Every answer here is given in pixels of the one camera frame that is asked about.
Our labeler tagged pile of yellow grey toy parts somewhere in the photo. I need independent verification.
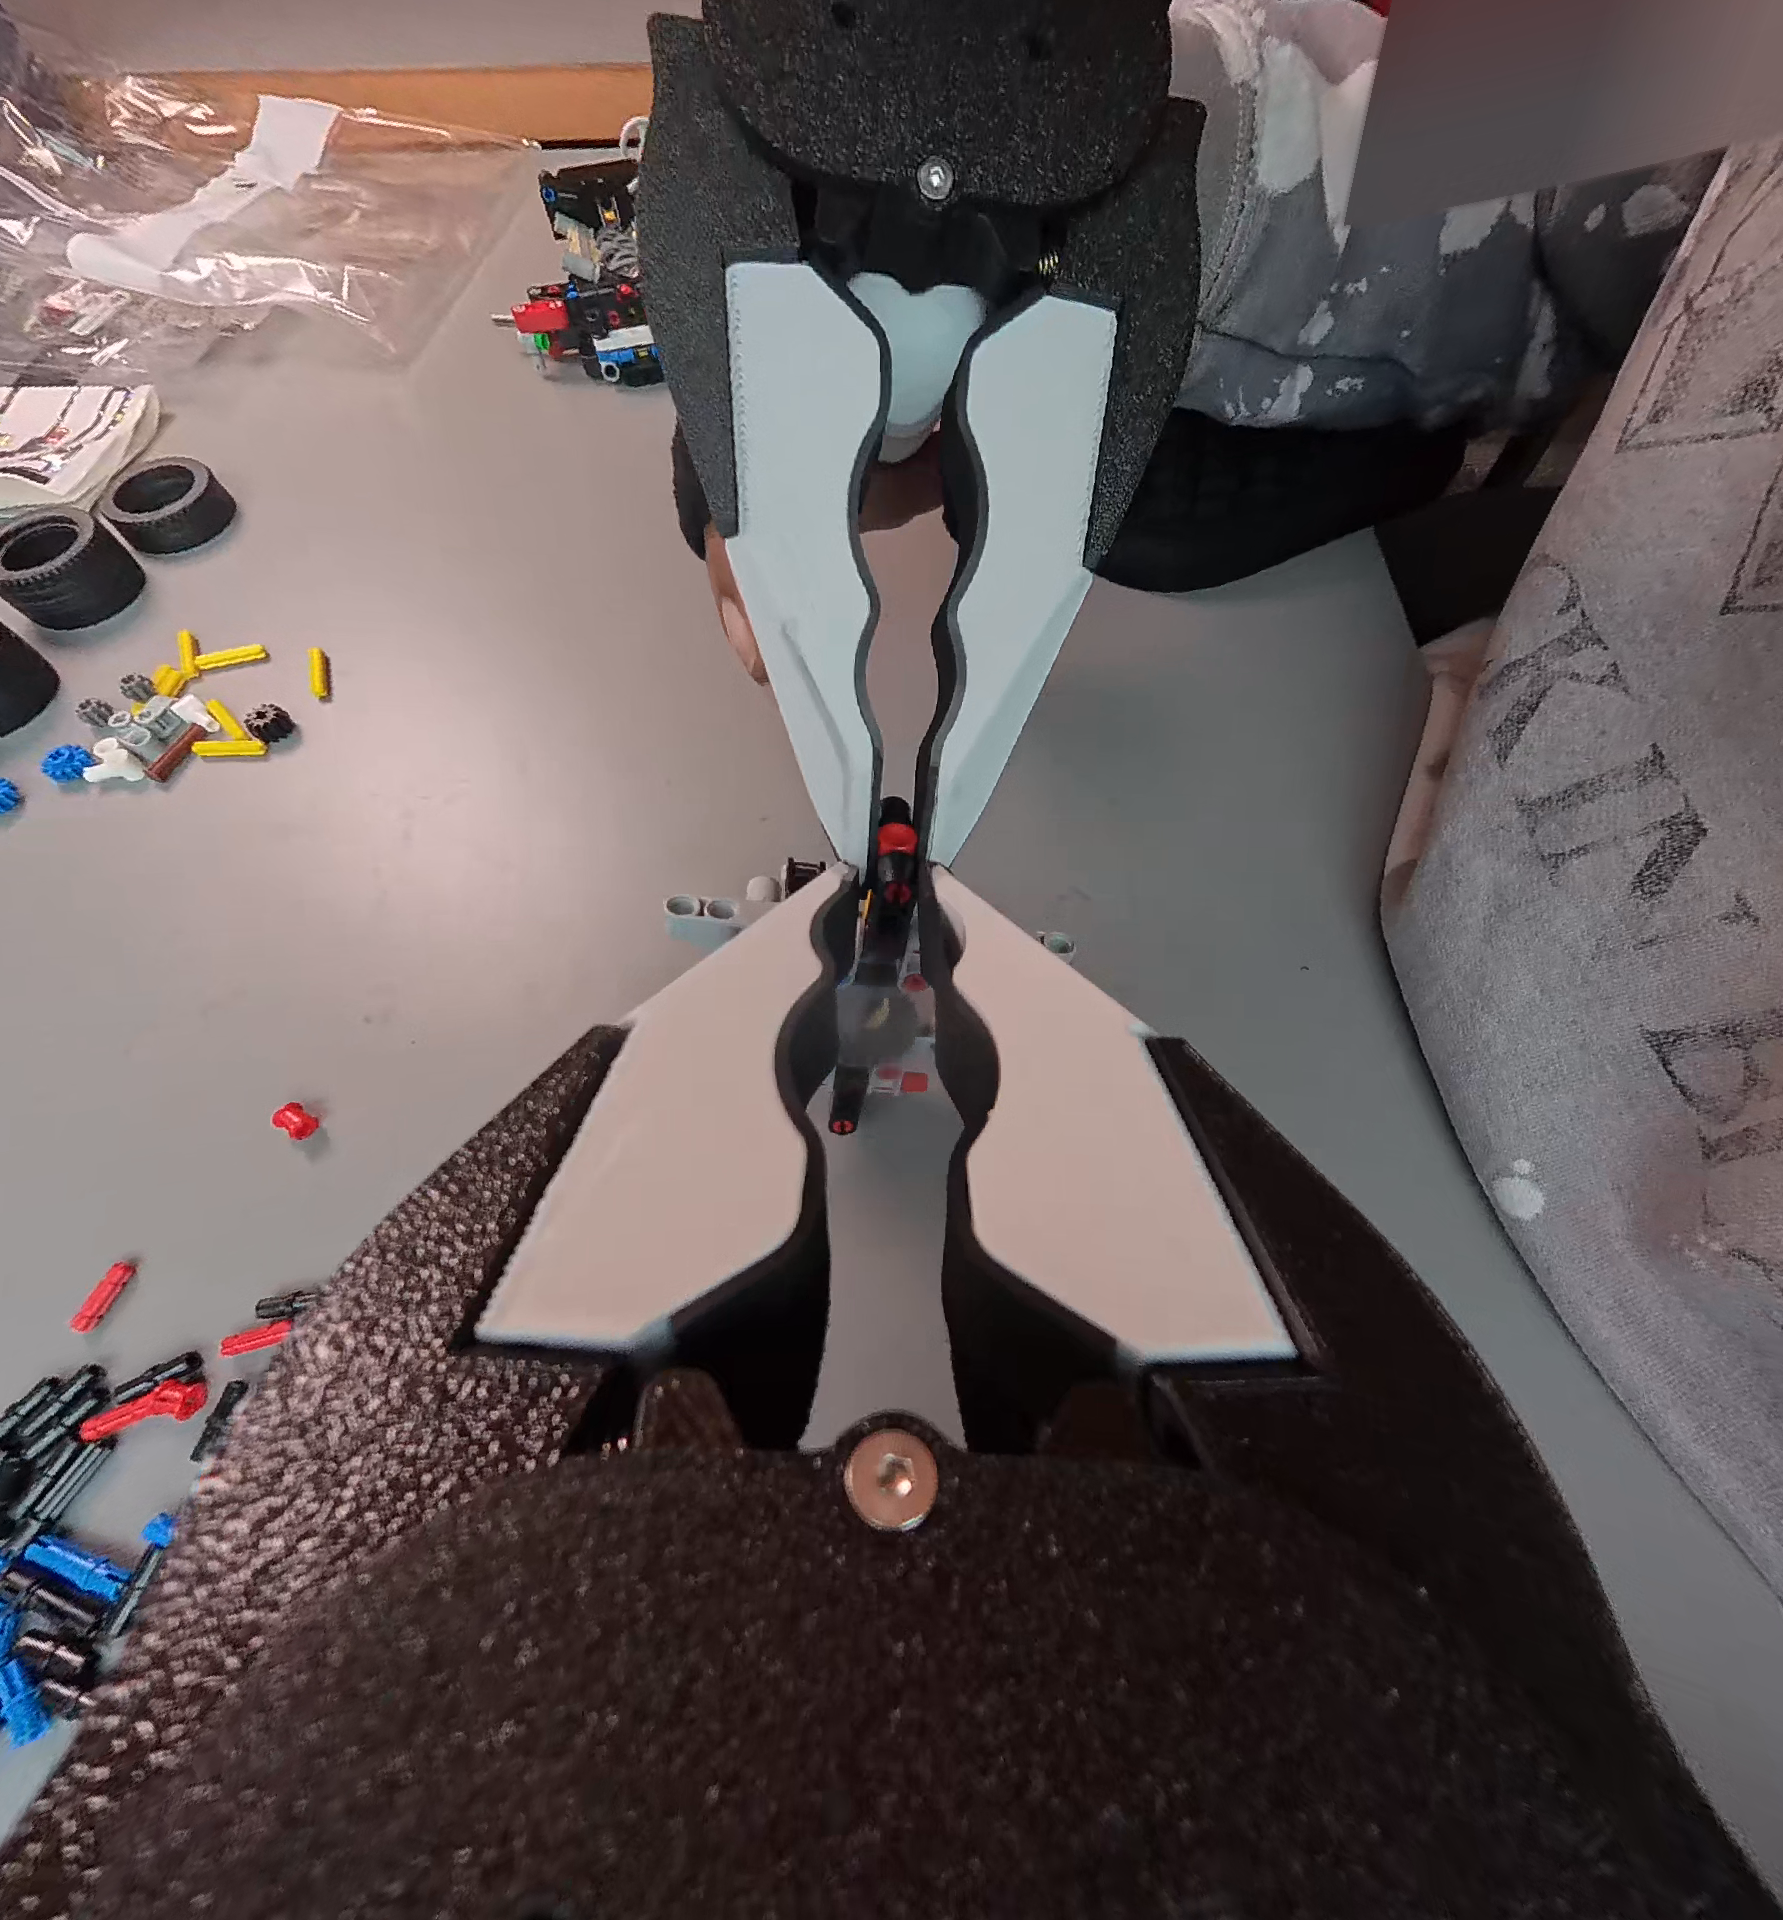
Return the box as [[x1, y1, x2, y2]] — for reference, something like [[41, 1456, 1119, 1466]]
[[79, 626, 340, 788]]

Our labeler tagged black toy car chassis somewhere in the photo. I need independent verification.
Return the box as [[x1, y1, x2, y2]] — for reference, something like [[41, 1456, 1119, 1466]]
[[491, 113, 673, 395]]

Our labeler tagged grey toy brick assembly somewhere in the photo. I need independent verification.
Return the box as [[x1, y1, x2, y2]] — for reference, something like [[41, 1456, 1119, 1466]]
[[663, 794, 1081, 1134]]

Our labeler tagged pile of blue black pins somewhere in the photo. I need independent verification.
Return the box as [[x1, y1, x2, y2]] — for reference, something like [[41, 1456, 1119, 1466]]
[[0, 1350, 256, 1802]]

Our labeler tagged person's right hand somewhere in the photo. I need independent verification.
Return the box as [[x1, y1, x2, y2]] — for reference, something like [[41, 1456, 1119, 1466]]
[[702, 458, 956, 688]]

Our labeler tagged black cloth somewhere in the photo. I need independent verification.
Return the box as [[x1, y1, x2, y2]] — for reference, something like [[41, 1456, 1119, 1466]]
[[1099, 408, 1559, 646]]

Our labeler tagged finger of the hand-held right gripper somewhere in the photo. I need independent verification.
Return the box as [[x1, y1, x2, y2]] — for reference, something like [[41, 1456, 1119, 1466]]
[[726, 255, 893, 868], [920, 290, 1118, 868]]

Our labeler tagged white sticker sheet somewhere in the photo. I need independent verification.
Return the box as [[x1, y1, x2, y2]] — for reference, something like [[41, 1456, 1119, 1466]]
[[0, 382, 164, 519]]

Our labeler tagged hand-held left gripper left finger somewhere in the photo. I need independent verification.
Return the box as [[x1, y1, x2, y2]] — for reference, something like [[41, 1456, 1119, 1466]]
[[470, 864, 851, 1450]]

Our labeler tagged grey printed sweatshirt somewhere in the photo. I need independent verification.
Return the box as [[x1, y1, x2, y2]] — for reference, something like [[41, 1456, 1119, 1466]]
[[1378, 119, 1783, 1779]]

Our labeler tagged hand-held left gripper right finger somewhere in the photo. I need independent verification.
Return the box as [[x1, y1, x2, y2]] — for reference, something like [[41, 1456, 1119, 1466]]
[[928, 866, 1301, 1452]]

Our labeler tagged grey desk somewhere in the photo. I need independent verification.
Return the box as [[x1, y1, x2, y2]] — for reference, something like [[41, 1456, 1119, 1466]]
[[0, 68, 1783, 1802]]

